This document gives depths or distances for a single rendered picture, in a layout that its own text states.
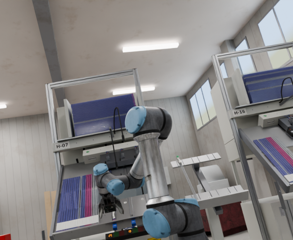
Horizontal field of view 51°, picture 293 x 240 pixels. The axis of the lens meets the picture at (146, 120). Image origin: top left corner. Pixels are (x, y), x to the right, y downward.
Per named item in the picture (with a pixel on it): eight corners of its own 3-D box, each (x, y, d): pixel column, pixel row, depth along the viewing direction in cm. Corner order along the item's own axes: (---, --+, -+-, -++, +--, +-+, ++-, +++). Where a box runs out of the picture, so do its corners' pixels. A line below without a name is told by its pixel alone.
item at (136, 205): (164, 215, 184) (164, 211, 182) (54, 238, 178) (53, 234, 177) (158, 194, 200) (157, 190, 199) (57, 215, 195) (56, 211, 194)
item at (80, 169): (154, 180, 217) (153, 174, 215) (61, 198, 212) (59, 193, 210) (146, 154, 246) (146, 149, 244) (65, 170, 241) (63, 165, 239)
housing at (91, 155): (147, 158, 243) (145, 143, 237) (86, 170, 239) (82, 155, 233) (146, 153, 250) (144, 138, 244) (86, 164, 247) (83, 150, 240)
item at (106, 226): (165, 219, 184) (164, 210, 180) (55, 243, 178) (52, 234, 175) (165, 218, 185) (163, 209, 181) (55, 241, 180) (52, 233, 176)
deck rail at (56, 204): (55, 243, 179) (52, 235, 176) (52, 244, 178) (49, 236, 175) (65, 170, 241) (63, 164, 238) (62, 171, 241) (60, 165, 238)
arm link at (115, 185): (132, 180, 149) (120, 170, 157) (113, 183, 142) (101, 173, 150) (129, 195, 151) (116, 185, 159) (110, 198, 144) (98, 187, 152)
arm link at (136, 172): (172, 103, 145) (132, 177, 167) (155, 102, 138) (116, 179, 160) (186, 117, 138) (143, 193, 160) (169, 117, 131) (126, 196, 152)
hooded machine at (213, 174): (238, 217, 744) (224, 161, 779) (216, 222, 730) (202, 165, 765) (226, 217, 810) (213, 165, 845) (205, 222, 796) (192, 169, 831)
